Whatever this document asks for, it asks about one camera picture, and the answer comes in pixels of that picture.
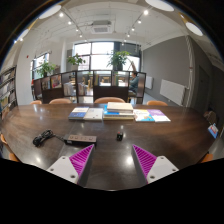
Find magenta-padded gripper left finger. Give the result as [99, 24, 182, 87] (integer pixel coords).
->
[45, 143, 96, 188]

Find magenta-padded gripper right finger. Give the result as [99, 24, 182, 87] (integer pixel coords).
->
[131, 143, 180, 188]

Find black power strip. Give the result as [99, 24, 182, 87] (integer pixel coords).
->
[63, 133, 98, 146]

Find purple book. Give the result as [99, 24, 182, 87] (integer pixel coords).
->
[146, 108, 172, 123]

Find cyan illustrated book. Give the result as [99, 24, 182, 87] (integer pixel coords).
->
[133, 108, 156, 123]

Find white thin book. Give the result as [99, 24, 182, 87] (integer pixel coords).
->
[83, 107, 104, 122]

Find blue table sign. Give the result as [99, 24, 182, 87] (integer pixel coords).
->
[207, 123, 220, 139]

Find large tan book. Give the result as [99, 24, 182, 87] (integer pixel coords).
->
[102, 114, 135, 121]

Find blue and white book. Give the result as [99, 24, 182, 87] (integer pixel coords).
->
[103, 105, 135, 118]

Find white thick book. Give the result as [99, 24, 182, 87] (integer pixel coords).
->
[106, 101, 134, 113]

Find low dark shelf unit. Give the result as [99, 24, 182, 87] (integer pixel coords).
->
[33, 69, 147, 105]

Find person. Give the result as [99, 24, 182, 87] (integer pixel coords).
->
[128, 70, 140, 94]

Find large green potted plant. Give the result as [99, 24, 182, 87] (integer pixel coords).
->
[107, 49, 131, 72]

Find round ceiling lamps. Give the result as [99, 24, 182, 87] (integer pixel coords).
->
[16, 0, 204, 38]

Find ceiling air conditioner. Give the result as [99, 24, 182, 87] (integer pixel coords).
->
[90, 19, 113, 34]

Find ceiling spotlights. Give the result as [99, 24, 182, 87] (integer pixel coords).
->
[13, 9, 151, 43]

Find black power strip cable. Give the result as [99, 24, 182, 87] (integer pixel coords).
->
[32, 129, 67, 148]

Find small white wall radiator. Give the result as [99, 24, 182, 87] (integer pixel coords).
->
[145, 75, 154, 90]

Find tall wall bookshelf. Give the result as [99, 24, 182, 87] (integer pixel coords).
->
[0, 64, 18, 118]

